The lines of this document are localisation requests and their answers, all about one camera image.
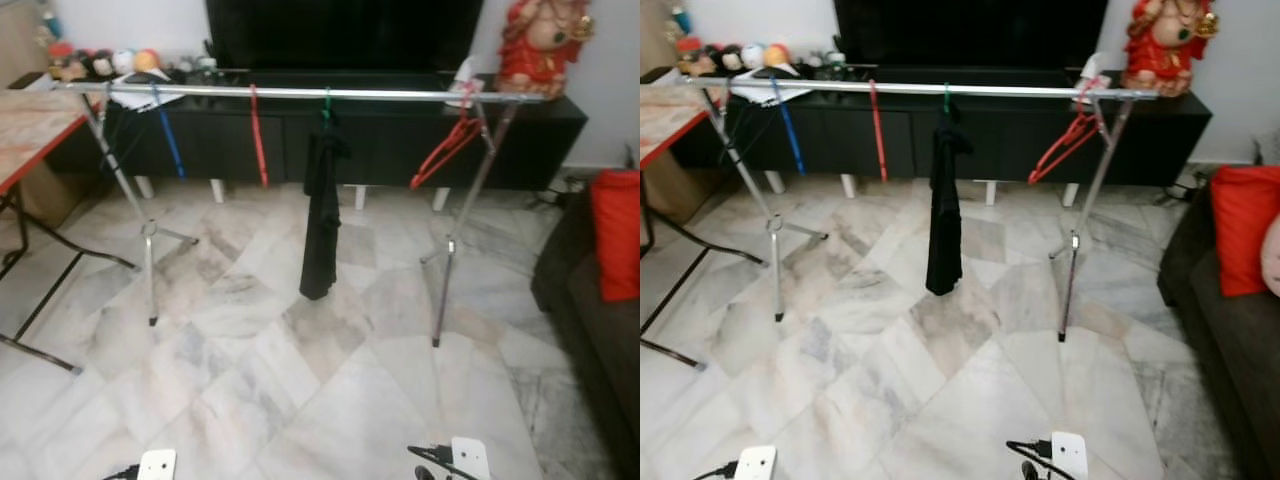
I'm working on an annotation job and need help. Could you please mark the black TV cabinet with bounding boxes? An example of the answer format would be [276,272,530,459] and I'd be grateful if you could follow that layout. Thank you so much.
[8,68,591,193]
[645,65,1214,191]

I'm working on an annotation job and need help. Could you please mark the red seated figurine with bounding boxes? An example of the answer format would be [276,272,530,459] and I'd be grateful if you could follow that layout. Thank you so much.
[1122,0,1221,98]
[494,0,597,99]

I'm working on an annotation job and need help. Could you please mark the blue wire hanger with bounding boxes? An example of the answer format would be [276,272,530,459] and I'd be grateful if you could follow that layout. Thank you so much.
[768,78,807,177]
[148,83,189,181]

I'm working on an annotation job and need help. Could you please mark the black flat television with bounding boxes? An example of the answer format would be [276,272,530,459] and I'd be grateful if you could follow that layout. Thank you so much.
[205,0,487,73]
[833,0,1109,69]

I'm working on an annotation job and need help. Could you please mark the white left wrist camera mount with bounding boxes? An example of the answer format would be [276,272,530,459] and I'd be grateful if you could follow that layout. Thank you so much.
[734,445,778,480]
[136,448,179,480]

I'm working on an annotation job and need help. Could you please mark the grey fabric sofa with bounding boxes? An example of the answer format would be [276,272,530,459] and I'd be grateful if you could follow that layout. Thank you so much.
[1157,165,1280,480]
[530,170,641,480]

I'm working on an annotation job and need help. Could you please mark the red plastic hanger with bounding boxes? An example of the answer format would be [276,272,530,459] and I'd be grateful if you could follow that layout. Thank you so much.
[247,84,272,189]
[868,80,891,184]
[409,82,488,190]
[1027,78,1106,187]

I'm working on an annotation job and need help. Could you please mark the white paper stack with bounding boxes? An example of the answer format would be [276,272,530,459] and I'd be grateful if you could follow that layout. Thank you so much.
[105,78,173,111]
[730,72,816,106]

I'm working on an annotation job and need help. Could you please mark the pink cat face pillow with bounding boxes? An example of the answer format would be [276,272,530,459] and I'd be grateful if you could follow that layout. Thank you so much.
[1258,213,1280,298]

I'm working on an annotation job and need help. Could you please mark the black printed t-shirt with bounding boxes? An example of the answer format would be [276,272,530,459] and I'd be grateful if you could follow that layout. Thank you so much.
[299,120,353,302]
[925,115,976,298]

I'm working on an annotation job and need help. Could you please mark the light wooden cabinet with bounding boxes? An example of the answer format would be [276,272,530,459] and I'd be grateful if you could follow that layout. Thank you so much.
[0,0,23,89]
[640,0,663,71]

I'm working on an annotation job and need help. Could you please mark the marble top folding table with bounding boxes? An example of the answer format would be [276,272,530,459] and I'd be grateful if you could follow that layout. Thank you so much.
[640,82,769,371]
[0,88,143,377]

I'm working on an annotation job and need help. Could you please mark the silver metal clothes rack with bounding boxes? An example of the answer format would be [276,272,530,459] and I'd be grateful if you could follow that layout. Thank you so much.
[690,75,1161,344]
[58,80,549,349]

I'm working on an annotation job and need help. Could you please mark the brown cardboard box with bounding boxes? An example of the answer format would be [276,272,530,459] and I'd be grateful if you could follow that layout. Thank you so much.
[642,150,706,226]
[18,158,89,229]

